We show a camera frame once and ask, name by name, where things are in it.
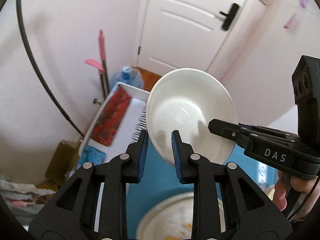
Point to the pink broom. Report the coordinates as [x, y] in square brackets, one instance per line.
[102, 49]

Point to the person right hand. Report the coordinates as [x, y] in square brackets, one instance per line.
[295, 196]

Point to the black door lock handle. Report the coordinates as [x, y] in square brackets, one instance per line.
[229, 17]

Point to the teal tablecloth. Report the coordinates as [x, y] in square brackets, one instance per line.
[160, 182]

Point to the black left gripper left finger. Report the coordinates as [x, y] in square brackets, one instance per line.
[92, 203]

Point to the cardboard box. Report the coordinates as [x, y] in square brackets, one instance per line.
[63, 160]

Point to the white door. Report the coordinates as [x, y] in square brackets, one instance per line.
[182, 33]

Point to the blue water jug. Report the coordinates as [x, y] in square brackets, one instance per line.
[128, 75]

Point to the pink hanging ornament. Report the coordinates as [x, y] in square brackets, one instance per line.
[298, 5]

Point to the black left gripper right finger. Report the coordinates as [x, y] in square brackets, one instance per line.
[228, 204]

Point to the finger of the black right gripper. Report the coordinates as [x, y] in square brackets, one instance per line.
[268, 131]
[252, 142]

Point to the white round bowl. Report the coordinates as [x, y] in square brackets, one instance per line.
[187, 100]

